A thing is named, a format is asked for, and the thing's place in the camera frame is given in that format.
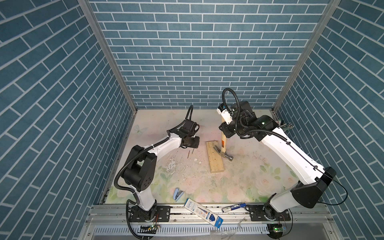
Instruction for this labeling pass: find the wooden claw hammer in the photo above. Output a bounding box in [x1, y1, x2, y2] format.
[214, 130, 234, 162]

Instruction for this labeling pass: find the wooden plank with nails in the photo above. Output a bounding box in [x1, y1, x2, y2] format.
[206, 141, 225, 174]

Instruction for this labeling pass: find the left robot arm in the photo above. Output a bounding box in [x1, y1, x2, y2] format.
[114, 105, 200, 212]

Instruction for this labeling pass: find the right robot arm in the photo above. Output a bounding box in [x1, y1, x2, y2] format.
[217, 88, 337, 217]

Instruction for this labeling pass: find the pink cup with tools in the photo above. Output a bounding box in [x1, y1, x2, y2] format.
[278, 119, 295, 131]

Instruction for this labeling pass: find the blue stapler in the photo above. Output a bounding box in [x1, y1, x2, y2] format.
[173, 188, 184, 202]

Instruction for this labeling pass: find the white blue toothpaste box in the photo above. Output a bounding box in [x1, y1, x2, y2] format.
[184, 198, 224, 229]

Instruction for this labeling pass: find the blue white marker pen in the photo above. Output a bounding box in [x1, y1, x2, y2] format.
[222, 203, 247, 213]

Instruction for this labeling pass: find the clear plastic wrapper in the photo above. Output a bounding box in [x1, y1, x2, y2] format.
[215, 218, 246, 240]

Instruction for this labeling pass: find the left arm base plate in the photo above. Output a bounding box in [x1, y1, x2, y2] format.
[128, 206, 171, 223]

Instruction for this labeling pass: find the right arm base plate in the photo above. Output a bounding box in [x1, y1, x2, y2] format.
[245, 205, 292, 222]

